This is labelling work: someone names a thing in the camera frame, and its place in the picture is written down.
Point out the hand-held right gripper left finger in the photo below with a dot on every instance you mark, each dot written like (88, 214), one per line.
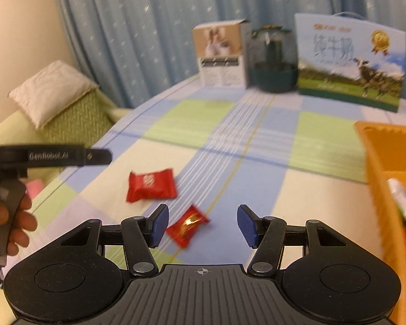
(159, 226)

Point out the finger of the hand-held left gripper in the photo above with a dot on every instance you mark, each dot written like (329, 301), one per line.
(98, 156)

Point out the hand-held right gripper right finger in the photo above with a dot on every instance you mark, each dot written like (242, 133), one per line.
(248, 226)

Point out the red candy with gold print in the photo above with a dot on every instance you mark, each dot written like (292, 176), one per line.
(187, 226)

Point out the square red candy packet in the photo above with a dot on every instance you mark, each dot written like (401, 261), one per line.
(150, 185)

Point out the orange plastic tray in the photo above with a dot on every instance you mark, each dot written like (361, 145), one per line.
(375, 162)

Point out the green and silver snack pouch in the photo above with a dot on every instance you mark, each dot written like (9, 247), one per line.
(404, 199)

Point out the person's left hand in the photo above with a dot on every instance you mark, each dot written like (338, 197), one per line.
(20, 225)

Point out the pink object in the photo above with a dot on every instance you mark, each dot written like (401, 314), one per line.
(33, 188)

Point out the light green sofa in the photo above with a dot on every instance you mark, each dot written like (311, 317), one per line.
(6, 132)

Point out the green zigzag cushion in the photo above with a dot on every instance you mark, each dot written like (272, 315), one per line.
(77, 118)

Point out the cream pillow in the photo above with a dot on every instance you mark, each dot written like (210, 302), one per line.
(50, 91)

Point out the checked tablecloth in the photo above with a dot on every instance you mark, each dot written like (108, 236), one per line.
(274, 149)

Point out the blue star curtain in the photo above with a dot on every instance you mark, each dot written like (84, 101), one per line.
(155, 23)

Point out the beige and white product box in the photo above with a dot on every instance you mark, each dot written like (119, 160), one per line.
(220, 54)

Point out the dark green glass humidifier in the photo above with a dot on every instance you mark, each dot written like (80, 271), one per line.
(274, 61)

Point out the milk carton box with cow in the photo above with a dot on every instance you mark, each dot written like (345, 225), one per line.
(345, 61)

